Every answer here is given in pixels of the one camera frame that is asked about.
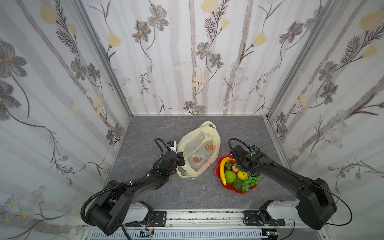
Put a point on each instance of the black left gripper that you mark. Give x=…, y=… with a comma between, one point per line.
x=179, y=159

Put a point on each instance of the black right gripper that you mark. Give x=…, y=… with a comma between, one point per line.
x=237, y=158

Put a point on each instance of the red fake strawberry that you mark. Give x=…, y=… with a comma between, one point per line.
x=235, y=168

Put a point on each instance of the yellow fake lemon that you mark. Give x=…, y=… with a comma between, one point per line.
x=242, y=175

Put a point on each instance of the green fake grape bunch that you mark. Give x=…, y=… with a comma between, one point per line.
x=250, y=183

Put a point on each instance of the dark purple fake mangosteen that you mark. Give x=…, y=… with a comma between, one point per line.
x=228, y=166

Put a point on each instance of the bright green bumpy fake fruit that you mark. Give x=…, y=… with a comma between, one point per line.
x=230, y=176

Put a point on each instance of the green fake lime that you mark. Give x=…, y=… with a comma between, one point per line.
x=238, y=184

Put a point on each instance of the yellow fake banana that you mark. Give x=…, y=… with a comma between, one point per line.
x=222, y=170

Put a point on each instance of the red flower-shaped plastic plate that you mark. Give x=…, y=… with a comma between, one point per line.
x=229, y=186

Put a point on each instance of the pale yellow printed plastic bag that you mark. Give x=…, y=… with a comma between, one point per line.
x=200, y=148

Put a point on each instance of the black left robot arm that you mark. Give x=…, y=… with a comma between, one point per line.
x=107, y=209

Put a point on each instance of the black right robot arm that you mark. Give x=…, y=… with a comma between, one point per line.
x=314, y=204

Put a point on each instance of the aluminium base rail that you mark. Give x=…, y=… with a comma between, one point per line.
x=224, y=224

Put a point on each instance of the aluminium frame post right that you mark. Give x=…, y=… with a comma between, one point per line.
x=314, y=35

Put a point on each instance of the aluminium frame post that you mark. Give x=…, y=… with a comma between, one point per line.
x=102, y=55
x=314, y=35

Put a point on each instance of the aluminium frame post left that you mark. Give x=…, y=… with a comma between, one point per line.
x=102, y=55

